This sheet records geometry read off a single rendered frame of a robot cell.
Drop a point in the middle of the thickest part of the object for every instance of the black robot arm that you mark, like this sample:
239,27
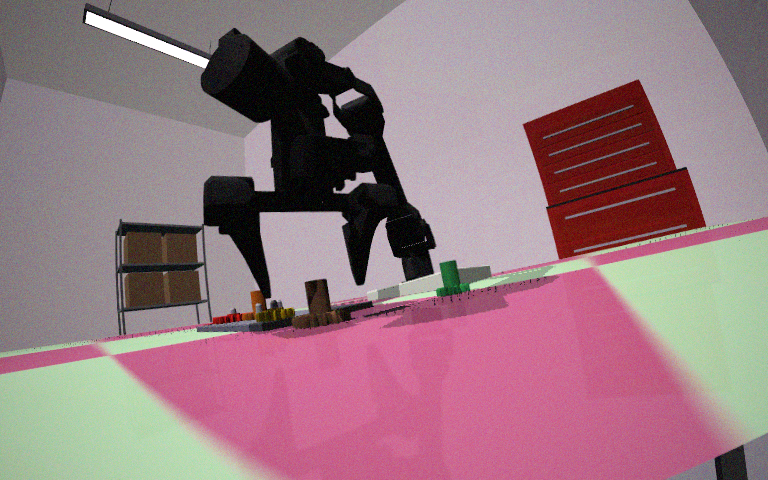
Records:
283,87

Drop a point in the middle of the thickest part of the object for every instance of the brown gear with tall hub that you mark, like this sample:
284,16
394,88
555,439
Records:
318,302

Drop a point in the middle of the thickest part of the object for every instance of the orange gear with hub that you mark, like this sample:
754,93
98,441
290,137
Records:
256,297

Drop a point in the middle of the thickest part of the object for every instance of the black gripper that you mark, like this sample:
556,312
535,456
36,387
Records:
233,204

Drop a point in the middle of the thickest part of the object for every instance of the yellow gear with black stripe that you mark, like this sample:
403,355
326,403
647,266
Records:
275,314

